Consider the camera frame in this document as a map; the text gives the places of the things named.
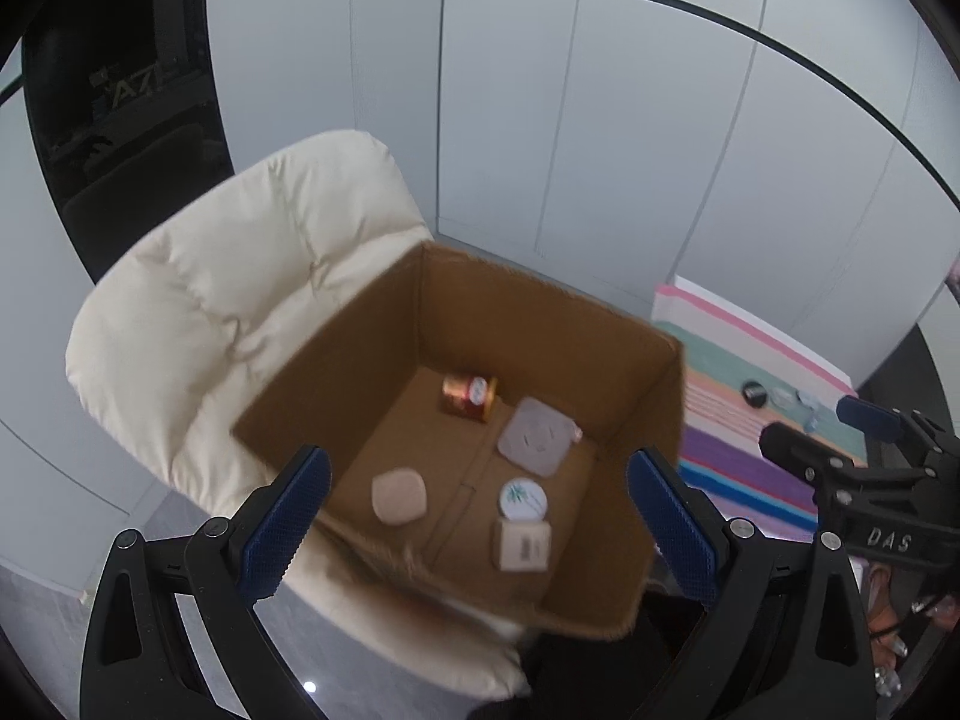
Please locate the round white tin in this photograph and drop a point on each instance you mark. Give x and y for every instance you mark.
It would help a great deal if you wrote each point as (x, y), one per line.
(523, 499)

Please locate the cream padded chair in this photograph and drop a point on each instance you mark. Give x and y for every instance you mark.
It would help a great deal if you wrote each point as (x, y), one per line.
(225, 255)

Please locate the black round cap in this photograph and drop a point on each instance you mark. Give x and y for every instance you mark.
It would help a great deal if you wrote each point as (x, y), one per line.
(754, 393)

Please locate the pink and gold can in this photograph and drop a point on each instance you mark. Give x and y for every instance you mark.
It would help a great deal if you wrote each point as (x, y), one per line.
(466, 397)

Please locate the light blue round disc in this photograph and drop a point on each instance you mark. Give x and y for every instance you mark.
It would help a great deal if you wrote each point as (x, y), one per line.
(811, 397)

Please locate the person's right hand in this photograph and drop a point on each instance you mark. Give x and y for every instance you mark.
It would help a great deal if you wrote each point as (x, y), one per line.
(879, 596)

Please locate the brown cardboard box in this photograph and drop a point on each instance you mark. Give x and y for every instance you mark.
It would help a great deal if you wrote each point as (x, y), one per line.
(360, 360)

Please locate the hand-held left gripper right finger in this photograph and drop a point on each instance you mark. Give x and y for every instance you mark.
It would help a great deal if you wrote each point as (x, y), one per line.
(671, 532)

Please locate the beige square box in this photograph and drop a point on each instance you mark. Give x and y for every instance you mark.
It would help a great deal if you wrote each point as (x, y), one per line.
(521, 544)

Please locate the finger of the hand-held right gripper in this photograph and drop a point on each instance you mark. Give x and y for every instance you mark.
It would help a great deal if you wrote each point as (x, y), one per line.
(802, 454)
(870, 414)

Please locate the translucent white plastic case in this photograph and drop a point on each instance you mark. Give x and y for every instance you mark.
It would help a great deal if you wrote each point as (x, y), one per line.
(534, 436)

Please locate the clear plastic lid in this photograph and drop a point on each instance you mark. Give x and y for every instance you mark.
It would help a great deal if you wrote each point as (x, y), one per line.
(783, 396)

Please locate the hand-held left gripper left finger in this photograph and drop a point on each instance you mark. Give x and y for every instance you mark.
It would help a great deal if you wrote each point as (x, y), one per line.
(289, 525)

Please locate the striped pastel cloth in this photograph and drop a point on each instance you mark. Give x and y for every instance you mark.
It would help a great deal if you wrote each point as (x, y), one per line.
(735, 457)

